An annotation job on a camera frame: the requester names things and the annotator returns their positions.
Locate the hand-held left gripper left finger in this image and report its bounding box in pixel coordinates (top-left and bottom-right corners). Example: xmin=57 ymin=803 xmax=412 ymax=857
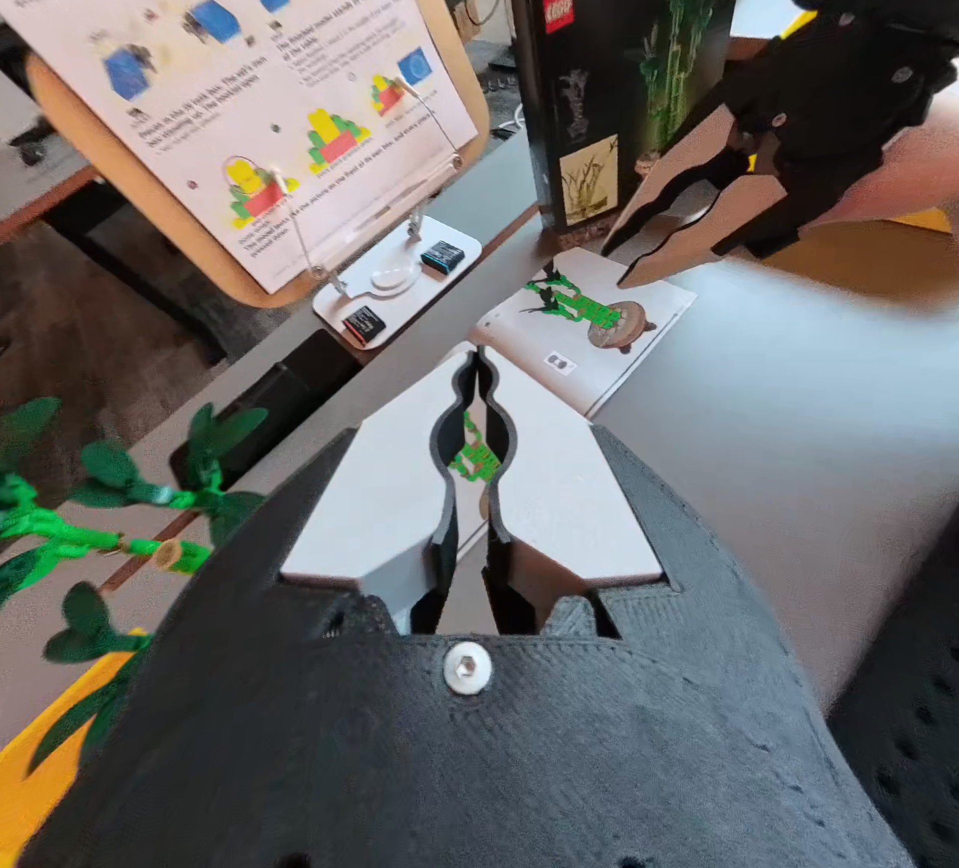
xmin=279 ymin=350 xmax=480 ymax=635

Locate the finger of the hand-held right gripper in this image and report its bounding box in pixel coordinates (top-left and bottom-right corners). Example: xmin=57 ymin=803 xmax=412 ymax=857
xmin=616 ymin=173 xmax=789 ymax=290
xmin=601 ymin=102 xmax=750 ymax=258

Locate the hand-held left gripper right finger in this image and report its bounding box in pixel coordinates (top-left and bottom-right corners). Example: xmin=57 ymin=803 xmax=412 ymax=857
xmin=478 ymin=348 xmax=666 ymax=635

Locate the white lego instruction booklet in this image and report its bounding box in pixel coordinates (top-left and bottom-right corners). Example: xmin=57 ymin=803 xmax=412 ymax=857
xmin=438 ymin=246 xmax=698 ymax=562

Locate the green lego bamboo model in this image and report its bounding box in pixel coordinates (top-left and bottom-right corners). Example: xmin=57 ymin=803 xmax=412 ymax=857
xmin=0 ymin=396 xmax=271 ymax=779

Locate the person's right forearm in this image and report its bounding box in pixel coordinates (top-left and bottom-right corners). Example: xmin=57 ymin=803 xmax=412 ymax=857
xmin=817 ymin=107 xmax=959 ymax=228

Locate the black lego set box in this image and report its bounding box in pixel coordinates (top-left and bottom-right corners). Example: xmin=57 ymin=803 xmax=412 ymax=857
xmin=500 ymin=0 xmax=758 ymax=243

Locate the black rectangular box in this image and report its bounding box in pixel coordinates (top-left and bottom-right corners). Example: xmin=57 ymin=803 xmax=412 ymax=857
xmin=168 ymin=359 xmax=312 ymax=490

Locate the black battery red label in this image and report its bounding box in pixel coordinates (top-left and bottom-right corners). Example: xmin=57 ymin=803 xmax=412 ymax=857
xmin=342 ymin=306 xmax=388 ymax=348

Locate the white document stand base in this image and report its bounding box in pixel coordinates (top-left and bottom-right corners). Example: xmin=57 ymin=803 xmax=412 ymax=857
xmin=312 ymin=215 xmax=484 ymax=351

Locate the wooden document board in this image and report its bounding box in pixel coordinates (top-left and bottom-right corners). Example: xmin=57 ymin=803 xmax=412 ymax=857
xmin=26 ymin=0 xmax=491 ymax=309

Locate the black battery blue label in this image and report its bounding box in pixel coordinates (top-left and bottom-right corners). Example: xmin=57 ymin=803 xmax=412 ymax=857
xmin=420 ymin=239 xmax=466 ymax=276

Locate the black perforated mat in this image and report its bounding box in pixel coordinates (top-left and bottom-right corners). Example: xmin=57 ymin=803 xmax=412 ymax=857
xmin=828 ymin=561 xmax=959 ymax=868

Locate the printed task instruction sheet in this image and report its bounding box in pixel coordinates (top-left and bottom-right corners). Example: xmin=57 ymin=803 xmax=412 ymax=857
xmin=0 ymin=0 xmax=480 ymax=292

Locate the yellow plastic bin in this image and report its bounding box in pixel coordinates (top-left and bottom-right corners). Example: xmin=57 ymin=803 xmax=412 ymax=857
xmin=0 ymin=628 xmax=151 ymax=868

